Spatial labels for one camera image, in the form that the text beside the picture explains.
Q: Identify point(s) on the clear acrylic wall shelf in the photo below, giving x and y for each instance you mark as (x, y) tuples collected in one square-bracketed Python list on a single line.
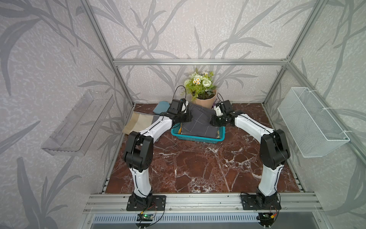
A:
[(77, 131)]

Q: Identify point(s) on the beige grey striped pillowcase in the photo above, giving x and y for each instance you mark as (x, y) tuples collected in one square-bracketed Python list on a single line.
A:
[(139, 122)]

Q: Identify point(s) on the right circuit board with wires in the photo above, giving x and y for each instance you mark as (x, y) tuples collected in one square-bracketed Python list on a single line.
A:
[(266, 219)]

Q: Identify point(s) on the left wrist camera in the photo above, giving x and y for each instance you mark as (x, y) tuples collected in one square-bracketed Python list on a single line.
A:
[(178, 106)]

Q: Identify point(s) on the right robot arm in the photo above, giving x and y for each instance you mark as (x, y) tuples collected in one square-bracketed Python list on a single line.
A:
[(274, 150)]

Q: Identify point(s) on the aluminium front rail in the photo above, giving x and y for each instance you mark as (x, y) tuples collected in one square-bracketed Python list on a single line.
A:
[(202, 203)]

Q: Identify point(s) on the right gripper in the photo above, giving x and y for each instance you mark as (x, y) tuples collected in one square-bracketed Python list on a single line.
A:
[(213, 121)]

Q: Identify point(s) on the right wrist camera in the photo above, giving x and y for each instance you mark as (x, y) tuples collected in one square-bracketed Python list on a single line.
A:
[(223, 108)]

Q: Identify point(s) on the potted artificial flower plant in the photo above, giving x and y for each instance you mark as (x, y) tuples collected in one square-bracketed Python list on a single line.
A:
[(201, 87)]

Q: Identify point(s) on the teal plastic basket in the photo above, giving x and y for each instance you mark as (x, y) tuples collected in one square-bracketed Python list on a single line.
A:
[(221, 136)]

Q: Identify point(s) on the white wire wall basket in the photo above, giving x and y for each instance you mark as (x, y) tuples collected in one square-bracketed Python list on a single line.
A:
[(315, 132)]

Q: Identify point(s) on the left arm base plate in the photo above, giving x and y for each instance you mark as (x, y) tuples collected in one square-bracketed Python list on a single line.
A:
[(151, 202)]

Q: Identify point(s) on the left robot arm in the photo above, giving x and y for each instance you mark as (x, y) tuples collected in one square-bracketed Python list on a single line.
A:
[(138, 153)]

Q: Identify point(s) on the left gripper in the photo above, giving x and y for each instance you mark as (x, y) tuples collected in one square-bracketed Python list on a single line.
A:
[(188, 117)]

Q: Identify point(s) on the left green circuit board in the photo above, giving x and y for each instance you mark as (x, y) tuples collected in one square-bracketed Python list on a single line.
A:
[(145, 217)]

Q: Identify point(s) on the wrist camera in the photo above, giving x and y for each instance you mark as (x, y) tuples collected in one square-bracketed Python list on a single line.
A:
[(178, 106), (223, 108)]

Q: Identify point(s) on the dark grey checked pillowcase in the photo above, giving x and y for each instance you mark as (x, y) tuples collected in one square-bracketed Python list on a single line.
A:
[(200, 124)]

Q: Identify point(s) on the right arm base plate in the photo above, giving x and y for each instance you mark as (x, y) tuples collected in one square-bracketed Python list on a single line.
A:
[(258, 201)]

